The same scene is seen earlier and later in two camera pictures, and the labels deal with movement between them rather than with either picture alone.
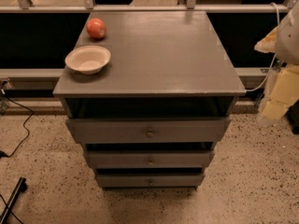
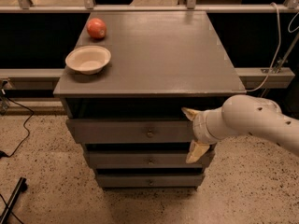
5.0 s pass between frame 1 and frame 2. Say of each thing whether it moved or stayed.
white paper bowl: stayed
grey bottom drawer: stayed
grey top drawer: stayed
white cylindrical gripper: moved
